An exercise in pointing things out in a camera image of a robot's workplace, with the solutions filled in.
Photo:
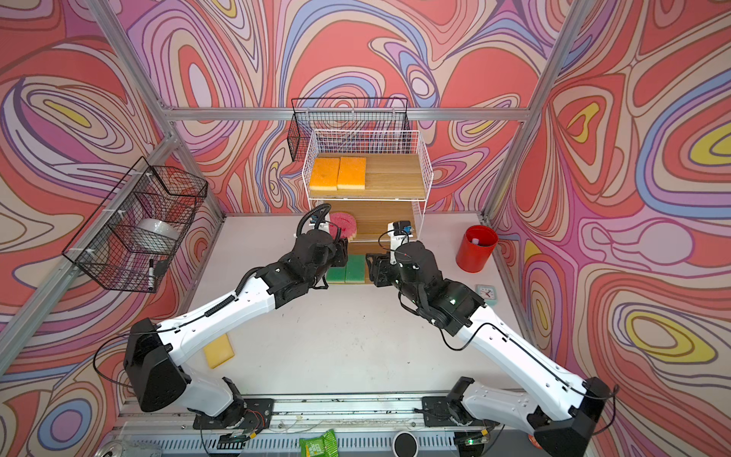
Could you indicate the small mint alarm clock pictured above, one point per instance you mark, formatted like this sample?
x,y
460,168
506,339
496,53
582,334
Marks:
x,y
488,294

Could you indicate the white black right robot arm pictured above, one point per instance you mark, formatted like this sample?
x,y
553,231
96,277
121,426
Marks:
x,y
560,409

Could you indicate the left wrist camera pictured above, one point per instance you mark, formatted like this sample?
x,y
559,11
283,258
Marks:
x,y
317,225

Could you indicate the green snack packet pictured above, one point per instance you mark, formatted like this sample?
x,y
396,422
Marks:
x,y
325,445

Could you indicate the pink smiley sponge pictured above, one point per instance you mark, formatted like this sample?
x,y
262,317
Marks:
x,y
343,226

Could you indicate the orange yellow sponge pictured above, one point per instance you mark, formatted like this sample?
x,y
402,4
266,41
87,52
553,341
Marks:
x,y
219,351
324,174
352,173

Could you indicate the black wire basket wall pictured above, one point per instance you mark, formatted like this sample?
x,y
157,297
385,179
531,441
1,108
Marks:
x,y
116,254
350,113

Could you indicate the white wire wooden shelf rack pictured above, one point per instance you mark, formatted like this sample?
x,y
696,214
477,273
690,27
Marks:
x,y
398,182

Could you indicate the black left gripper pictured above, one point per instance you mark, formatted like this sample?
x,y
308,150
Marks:
x,y
340,250

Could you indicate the red ribbed metal bucket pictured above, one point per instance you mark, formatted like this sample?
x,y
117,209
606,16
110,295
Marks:
x,y
477,245

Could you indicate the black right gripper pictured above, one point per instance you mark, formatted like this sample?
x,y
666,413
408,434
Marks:
x,y
378,270

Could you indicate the yellow green sponge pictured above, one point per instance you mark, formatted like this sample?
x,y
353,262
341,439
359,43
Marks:
x,y
356,269
336,275

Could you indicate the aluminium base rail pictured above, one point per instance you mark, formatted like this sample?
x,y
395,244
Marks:
x,y
364,425

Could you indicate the silver bowl in basket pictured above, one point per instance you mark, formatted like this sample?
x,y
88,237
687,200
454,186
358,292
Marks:
x,y
159,227

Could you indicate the black wire basket left wall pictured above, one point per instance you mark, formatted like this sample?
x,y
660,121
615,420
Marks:
x,y
116,254

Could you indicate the black wire basket back wall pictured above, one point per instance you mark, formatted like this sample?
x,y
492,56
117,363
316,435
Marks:
x,y
350,113

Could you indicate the black marker in basket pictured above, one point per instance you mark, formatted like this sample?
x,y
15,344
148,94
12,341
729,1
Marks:
x,y
151,276

